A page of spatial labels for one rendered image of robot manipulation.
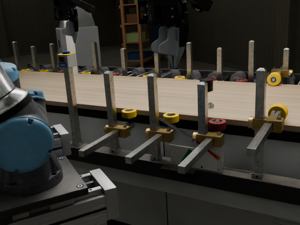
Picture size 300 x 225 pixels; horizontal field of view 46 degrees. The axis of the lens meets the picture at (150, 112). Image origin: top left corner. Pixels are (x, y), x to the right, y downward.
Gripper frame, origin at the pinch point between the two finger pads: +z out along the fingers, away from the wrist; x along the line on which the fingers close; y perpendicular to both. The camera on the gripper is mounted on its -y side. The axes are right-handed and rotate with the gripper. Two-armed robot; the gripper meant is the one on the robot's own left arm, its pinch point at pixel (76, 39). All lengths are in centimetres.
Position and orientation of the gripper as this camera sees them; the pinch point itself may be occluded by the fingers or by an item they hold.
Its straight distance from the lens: 158.6
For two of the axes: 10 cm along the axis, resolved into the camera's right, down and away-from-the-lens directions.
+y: -8.9, 1.8, -4.1
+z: 0.6, 9.6, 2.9
